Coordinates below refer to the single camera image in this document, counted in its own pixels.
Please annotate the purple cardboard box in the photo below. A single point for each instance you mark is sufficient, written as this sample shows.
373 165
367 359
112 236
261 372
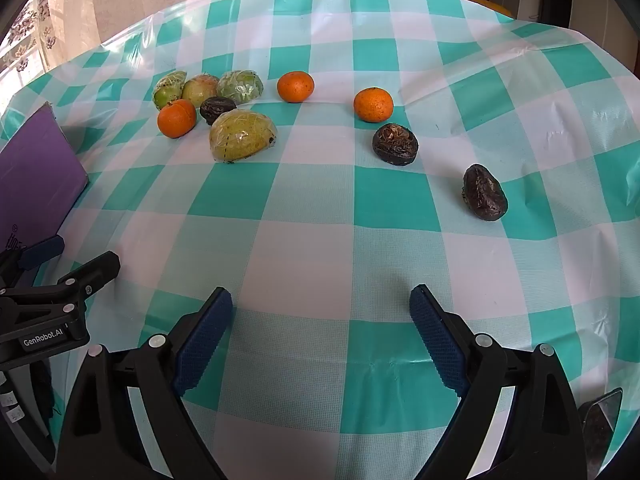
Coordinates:
35 180

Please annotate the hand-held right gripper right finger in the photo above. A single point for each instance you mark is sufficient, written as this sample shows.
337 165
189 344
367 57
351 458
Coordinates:
441 345

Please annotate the dark wrinkled passion fruit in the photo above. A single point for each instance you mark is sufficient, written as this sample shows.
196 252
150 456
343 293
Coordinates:
395 144
484 193
218 110

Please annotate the yellow-red fruit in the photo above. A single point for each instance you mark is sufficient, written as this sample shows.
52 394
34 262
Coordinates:
200 89

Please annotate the orange mandarin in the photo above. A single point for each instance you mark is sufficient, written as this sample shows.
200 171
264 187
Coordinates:
373 105
176 118
295 87

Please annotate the dark reflective panel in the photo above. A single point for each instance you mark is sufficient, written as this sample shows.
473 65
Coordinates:
600 422

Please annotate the large green mango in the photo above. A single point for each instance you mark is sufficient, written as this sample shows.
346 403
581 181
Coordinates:
242 136

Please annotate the floral curtain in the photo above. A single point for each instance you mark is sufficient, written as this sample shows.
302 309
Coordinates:
32 25

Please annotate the small green fruit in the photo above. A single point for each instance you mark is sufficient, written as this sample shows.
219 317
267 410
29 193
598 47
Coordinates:
240 85
166 90

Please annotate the green white checkered tablecloth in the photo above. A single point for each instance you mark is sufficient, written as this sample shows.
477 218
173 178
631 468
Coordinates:
310 240

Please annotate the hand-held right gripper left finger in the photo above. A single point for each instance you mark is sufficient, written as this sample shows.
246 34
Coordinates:
204 342

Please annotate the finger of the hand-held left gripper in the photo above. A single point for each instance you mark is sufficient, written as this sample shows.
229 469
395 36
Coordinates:
97 269
42 251

